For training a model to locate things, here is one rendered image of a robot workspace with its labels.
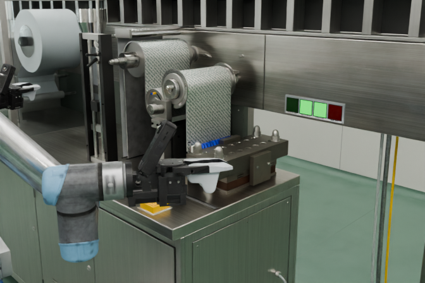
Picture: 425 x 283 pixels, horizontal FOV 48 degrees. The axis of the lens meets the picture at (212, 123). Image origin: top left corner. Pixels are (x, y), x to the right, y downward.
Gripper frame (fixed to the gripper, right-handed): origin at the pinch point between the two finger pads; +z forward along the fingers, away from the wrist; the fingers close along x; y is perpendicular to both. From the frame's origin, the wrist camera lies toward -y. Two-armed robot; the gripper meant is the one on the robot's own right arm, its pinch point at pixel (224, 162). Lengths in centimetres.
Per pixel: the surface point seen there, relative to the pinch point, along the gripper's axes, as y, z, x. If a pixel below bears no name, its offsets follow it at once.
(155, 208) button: 25, -10, -55
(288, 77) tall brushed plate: -15, 43, -75
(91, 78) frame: -17, -30, -105
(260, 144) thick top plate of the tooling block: 10, 33, -79
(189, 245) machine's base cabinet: 35, -1, -48
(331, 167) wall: 76, 176, -312
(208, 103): -6, 13, -82
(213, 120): 1, 16, -85
